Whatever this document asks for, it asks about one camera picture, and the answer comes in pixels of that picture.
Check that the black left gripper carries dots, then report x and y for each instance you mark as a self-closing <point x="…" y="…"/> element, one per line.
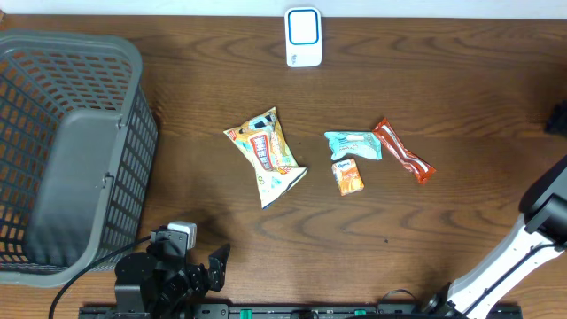
<point x="200" y="283"/>

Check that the yellow snack bag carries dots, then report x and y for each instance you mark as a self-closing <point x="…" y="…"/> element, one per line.
<point x="261" y="140"/>

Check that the orange Kleenex tissue pack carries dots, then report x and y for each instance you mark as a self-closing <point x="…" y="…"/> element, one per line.
<point x="347" y="176"/>

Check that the teal wet wipes pack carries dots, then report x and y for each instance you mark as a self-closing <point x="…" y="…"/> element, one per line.
<point x="359" y="143"/>

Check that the red snack bar wrapper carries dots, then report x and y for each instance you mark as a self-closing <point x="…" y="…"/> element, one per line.
<point x="387" y="136"/>

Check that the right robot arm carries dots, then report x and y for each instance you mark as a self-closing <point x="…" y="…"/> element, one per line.
<point x="538" y="236"/>

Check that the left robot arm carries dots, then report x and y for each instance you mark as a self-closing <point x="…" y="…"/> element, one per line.
<point x="136" y="287"/>

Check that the white barcode scanner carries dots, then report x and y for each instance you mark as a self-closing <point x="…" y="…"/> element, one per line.
<point x="303" y="37"/>

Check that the dark grey plastic basket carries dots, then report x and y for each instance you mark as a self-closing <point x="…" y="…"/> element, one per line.
<point x="77" y="144"/>

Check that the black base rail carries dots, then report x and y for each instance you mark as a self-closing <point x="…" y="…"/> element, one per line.
<point x="224" y="311"/>

